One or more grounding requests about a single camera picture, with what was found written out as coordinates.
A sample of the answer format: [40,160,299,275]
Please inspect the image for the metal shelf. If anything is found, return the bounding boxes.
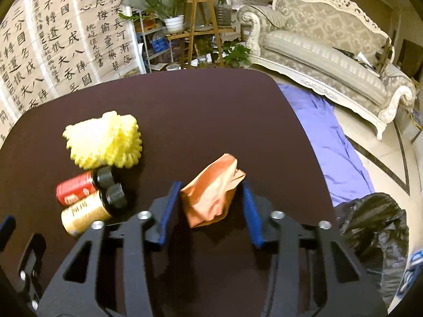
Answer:
[134,10,172,73]

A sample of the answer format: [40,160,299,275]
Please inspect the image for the plant in glass vase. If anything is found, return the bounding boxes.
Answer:
[211,0,245,27]

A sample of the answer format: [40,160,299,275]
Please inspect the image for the yellow foam net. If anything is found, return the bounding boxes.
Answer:
[62,110,143,170]

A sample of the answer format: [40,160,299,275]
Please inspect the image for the red bottle with black cap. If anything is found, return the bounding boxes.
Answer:
[56,166,114,207]

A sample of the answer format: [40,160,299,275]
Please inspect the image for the orange bag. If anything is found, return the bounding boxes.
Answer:
[180,153,247,228]

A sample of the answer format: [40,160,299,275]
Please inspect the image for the ornate cream sofa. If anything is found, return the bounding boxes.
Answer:
[238,0,417,140]

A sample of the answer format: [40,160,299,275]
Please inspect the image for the trash bin with black bag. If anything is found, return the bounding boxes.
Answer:
[334,192,410,307]

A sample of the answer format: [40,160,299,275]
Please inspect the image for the purple floor cloth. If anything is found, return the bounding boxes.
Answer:
[277,83,375,207]

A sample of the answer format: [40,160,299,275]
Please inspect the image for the wooden plant stand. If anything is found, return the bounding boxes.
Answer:
[165,0,238,70]

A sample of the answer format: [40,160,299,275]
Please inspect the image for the blue basket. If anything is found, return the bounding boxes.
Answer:
[397,267,420,296]

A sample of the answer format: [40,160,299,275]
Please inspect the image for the dark wooden object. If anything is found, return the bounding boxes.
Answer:
[378,36,395,73]

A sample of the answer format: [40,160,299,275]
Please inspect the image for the stack of papers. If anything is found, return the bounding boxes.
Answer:
[332,46,380,76]

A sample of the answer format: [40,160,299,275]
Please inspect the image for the plant in white pot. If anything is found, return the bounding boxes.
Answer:
[119,0,205,34]

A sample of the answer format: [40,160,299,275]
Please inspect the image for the small leafy green plant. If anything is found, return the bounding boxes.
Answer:
[223,43,253,68]

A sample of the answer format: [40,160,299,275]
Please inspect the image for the calligraphy wall hanging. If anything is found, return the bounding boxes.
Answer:
[0,0,148,146]

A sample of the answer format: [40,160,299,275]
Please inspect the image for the striped cushion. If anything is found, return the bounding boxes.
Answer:
[254,5,286,30]

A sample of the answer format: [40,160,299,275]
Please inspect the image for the grey storage box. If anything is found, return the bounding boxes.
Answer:
[408,109,423,142]

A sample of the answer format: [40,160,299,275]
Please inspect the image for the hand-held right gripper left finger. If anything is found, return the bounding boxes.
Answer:
[36,181,184,317]

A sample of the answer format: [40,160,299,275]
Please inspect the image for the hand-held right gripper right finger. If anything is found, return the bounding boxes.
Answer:
[241,181,388,317]

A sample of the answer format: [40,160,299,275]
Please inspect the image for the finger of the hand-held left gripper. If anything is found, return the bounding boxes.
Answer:
[18,234,47,311]
[0,216,16,251]

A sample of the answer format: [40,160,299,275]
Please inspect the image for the gold bottle with black cap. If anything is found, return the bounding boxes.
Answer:
[61,183,128,236]

